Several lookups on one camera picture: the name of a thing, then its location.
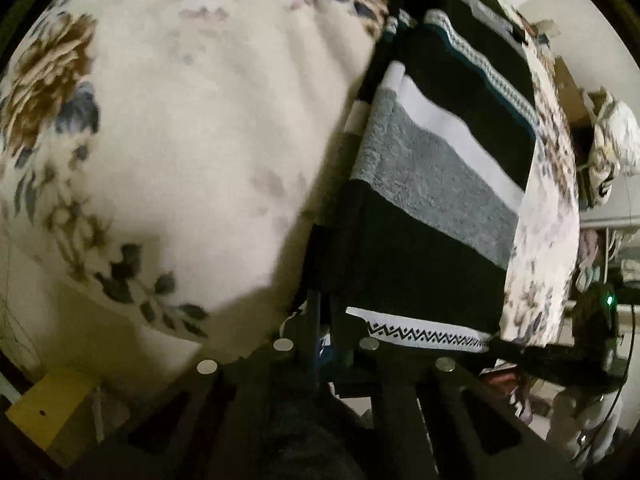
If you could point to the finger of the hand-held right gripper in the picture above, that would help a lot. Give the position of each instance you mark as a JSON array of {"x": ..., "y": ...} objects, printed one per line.
[{"x": 540, "y": 362}]

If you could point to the brown cardboard box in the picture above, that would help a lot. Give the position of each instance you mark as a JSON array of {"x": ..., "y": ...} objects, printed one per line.
[{"x": 570, "y": 90}]

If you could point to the striped knit sweater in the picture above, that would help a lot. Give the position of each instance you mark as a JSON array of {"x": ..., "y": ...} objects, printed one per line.
[{"x": 440, "y": 200}]

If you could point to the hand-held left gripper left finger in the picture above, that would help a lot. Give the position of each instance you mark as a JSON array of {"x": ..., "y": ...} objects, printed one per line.
[{"x": 235, "y": 400}]

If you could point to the pile of white clothes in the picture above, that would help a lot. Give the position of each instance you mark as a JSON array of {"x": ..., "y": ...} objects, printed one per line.
[{"x": 612, "y": 145}]

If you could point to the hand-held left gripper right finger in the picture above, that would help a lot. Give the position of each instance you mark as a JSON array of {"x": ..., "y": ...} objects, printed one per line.
[{"x": 425, "y": 410}]

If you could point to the person's dark trouser legs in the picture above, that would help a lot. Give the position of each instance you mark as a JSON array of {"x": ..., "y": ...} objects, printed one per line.
[{"x": 310, "y": 440}]

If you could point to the bed with floral sheet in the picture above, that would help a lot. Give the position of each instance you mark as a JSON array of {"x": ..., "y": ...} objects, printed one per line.
[{"x": 200, "y": 150}]

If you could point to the yellow box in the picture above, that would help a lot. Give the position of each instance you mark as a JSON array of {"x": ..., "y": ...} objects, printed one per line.
[{"x": 47, "y": 407}]

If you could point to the white shelf with clothes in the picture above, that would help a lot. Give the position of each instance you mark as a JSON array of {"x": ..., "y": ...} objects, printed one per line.
[{"x": 607, "y": 260}]

